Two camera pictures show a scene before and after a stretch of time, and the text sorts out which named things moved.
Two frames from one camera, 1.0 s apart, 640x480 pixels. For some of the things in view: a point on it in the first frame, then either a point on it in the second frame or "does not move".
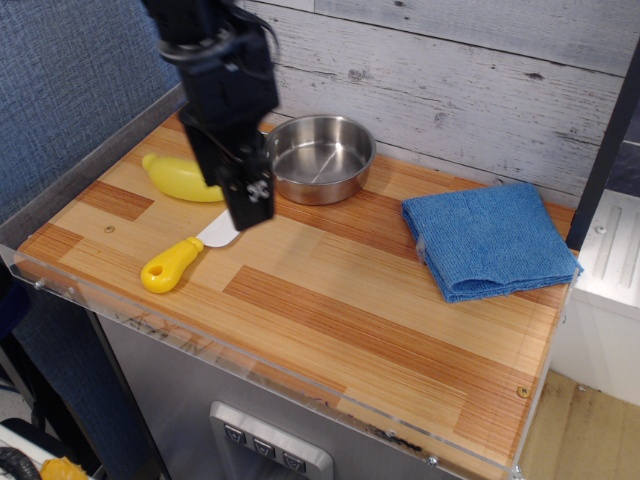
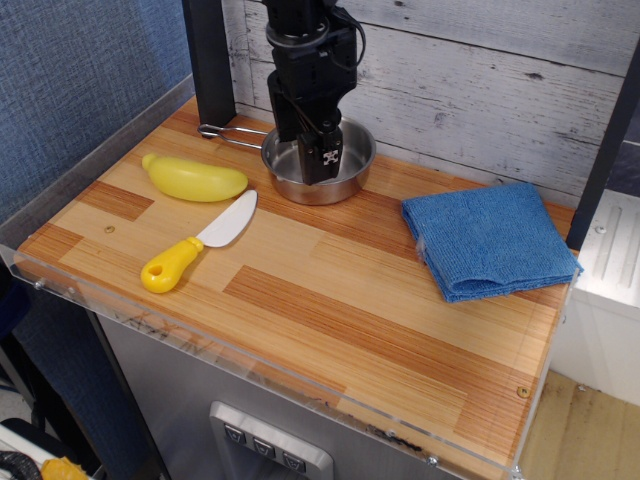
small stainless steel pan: (319, 159) does not move
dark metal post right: (611, 146) does not move
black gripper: (229, 83) -> (315, 62)
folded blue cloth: (491, 240) does not move
